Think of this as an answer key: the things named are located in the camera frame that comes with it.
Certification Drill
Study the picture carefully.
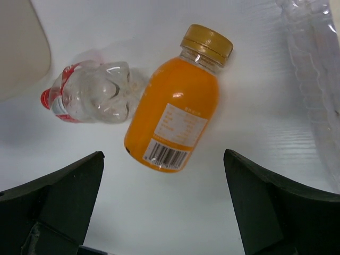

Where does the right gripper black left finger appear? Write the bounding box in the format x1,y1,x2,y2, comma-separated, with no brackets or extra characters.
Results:
1,151,104,254

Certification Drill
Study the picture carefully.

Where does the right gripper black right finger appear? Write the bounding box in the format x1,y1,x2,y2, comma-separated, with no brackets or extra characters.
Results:
224,149,339,254

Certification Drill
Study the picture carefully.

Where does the red label clear bottle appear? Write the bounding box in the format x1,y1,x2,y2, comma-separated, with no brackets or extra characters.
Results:
40,60,134,124

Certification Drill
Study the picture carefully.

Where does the orange plastic bottle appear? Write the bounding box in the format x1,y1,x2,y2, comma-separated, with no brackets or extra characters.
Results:
124,24,233,173

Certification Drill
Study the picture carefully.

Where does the white label clear bottle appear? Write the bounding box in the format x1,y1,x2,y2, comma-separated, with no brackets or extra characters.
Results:
276,1,339,191

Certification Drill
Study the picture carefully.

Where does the cream plastic bin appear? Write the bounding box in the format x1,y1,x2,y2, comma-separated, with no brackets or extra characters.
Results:
1,0,51,101

